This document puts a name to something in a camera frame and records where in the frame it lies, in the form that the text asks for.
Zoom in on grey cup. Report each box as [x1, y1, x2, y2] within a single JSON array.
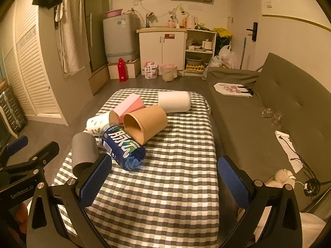
[[72, 132, 99, 178]]

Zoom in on white printed paper cup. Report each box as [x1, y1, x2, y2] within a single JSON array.
[[86, 111, 111, 136]]

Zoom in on brown kraft paper cup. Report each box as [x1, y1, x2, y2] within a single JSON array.
[[124, 105, 168, 145]]

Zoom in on pink white box cup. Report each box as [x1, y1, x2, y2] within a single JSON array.
[[109, 93, 145, 124]]

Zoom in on white plush toy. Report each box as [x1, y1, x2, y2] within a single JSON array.
[[265, 168, 296, 188]]

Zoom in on white louvered wardrobe door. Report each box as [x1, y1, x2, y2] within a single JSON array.
[[1, 0, 59, 116]]

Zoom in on hanging white towel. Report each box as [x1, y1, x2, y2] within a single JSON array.
[[55, 0, 89, 75]]

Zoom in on red thermos bottle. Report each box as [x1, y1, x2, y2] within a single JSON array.
[[117, 58, 128, 82]]

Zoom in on grey sofa bed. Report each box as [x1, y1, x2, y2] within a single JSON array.
[[206, 53, 330, 212]]

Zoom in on white packaged bag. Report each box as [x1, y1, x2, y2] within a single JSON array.
[[144, 62, 158, 80]]

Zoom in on white washing machine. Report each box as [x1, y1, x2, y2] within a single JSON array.
[[103, 13, 140, 63]]

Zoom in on pink lined trash bin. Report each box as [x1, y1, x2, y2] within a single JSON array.
[[159, 64, 177, 82]]

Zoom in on pink basin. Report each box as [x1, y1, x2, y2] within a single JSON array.
[[104, 9, 123, 18]]

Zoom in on white plastic bags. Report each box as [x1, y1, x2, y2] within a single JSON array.
[[209, 45, 236, 69]]

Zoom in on white kitchen cabinet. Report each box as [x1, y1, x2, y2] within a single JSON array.
[[136, 27, 217, 77]]

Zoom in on black cable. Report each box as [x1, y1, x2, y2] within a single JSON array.
[[278, 134, 321, 197]]

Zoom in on black door handle lock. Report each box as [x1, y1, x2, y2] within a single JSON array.
[[246, 22, 258, 42]]

